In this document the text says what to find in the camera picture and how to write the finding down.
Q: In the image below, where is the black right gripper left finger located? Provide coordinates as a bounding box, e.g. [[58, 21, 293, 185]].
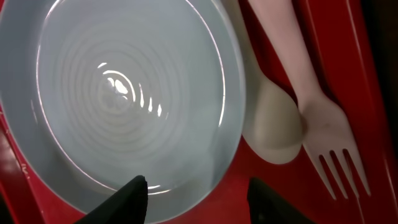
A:
[[75, 175, 148, 224]]

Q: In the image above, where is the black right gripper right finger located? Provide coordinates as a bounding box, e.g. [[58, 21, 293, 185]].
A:
[[247, 177, 314, 224]]

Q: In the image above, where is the cream plastic spoon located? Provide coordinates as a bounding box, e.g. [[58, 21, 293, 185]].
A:
[[221, 0, 303, 165]]

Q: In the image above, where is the pink plastic fork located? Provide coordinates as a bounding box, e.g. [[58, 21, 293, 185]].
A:
[[249, 0, 371, 197]]

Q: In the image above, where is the light blue plate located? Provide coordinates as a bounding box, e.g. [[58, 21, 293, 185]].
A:
[[1, 0, 246, 223]]

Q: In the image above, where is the red plastic tray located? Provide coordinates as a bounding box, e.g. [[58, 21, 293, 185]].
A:
[[1, 1, 397, 223]]

